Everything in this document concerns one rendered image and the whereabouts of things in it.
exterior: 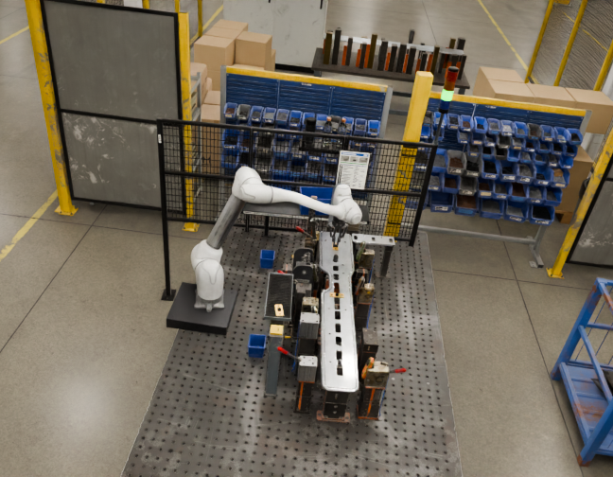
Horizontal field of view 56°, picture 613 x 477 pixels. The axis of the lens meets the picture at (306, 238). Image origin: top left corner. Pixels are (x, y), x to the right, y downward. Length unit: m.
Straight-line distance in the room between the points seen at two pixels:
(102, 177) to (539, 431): 4.19
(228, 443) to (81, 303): 2.27
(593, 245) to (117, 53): 4.47
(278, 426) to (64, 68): 3.52
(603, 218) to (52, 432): 4.68
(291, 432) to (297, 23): 7.53
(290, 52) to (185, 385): 7.30
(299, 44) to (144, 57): 5.03
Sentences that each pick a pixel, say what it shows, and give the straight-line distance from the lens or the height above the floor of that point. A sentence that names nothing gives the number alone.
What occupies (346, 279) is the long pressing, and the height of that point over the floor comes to 1.00.
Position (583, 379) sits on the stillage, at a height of 0.17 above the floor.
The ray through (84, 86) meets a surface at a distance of 5.38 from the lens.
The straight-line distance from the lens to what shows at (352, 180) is 4.15.
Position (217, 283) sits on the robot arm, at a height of 0.94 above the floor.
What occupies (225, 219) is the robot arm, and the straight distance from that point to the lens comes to 3.57.
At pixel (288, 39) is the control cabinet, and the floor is 0.51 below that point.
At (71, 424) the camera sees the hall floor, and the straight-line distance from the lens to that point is 4.14.
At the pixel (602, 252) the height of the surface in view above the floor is 0.31.
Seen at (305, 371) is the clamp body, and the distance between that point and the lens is 2.95.
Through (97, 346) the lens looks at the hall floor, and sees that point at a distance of 4.57.
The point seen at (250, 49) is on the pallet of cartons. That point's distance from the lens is 7.65.
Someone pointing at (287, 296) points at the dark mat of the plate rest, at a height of 1.16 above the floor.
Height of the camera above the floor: 3.19
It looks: 34 degrees down
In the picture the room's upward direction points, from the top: 7 degrees clockwise
